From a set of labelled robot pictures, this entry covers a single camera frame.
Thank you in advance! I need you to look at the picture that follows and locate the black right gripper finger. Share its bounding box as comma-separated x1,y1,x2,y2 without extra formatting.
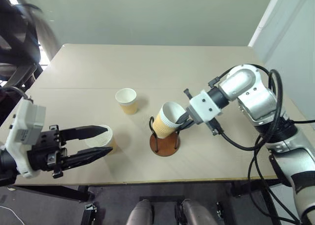
175,113,189,125
176,120,195,132

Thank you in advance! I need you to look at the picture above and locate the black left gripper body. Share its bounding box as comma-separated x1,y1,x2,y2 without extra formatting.
26,125,68,179

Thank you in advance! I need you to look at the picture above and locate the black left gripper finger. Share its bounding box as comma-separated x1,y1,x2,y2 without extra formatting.
59,146,114,171
59,125,110,142

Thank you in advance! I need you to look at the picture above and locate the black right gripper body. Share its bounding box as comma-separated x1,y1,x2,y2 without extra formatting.
183,88,224,137

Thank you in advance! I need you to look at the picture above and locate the paper cup with white sleeve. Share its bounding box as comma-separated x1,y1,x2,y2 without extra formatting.
152,101,187,139

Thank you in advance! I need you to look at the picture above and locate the smooth brown paper cup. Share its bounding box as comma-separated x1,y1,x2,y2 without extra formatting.
115,88,138,115
85,124,118,155

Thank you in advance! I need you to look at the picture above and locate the black office chair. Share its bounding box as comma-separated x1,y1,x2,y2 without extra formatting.
0,0,60,88

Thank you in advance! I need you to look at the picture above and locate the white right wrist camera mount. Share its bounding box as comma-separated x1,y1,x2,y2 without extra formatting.
188,89,221,125

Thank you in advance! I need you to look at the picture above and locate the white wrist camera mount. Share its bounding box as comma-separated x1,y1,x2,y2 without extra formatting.
4,98,47,179
188,89,221,125

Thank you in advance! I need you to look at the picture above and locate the wire cup holder wooden base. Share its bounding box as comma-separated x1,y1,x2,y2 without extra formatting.
149,116,182,158

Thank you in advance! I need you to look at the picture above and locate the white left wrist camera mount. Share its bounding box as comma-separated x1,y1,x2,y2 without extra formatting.
4,98,47,179

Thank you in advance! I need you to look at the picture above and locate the black table frame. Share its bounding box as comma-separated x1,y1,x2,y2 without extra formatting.
7,178,282,225

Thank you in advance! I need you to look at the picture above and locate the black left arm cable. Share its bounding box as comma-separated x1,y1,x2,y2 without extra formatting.
4,86,33,103

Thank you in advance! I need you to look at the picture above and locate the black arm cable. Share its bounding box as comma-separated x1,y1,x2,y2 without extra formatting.
4,86,33,103
209,64,315,225

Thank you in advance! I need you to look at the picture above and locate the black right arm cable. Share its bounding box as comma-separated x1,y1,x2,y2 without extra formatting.
209,64,315,225

